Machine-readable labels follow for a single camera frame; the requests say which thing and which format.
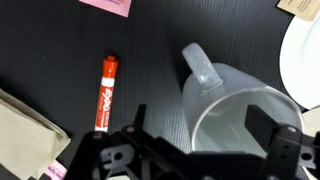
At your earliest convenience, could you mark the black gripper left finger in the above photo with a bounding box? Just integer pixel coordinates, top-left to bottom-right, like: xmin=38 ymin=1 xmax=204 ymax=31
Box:
xmin=134 ymin=104 xmax=148 ymax=130

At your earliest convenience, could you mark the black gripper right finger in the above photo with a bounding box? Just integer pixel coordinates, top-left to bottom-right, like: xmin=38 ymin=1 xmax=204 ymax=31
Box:
xmin=244 ymin=104 xmax=279 ymax=153

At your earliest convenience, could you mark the white translucent cup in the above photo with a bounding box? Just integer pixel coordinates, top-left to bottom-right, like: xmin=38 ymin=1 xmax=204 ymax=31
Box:
xmin=181 ymin=42 xmax=305 ymax=160

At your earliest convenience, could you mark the red Expo marker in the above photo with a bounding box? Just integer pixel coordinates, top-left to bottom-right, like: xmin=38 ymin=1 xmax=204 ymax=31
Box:
xmin=94 ymin=55 xmax=120 ymax=133

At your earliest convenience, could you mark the white round plate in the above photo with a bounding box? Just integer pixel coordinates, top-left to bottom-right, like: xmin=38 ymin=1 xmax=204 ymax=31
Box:
xmin=279 ymin=9 xmax=320 ymax=111

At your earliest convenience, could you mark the pink sticky note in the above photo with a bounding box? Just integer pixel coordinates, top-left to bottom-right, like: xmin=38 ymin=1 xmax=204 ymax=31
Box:
xmin=78 ymin=0 xmax=133 ymax=18
xmin=43 ymin=159 xmax=68 ymax=180

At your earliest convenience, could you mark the folded brown paper napkin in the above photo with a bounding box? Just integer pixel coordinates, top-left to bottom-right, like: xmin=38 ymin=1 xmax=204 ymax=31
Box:
xmin=0 ymin=88 xmax=72 ymax=180

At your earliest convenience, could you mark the tan paper packet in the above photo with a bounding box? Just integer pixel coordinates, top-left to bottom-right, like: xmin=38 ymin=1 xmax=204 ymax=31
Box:
xmin=275 ymin=0 xmax=320 ymax=22

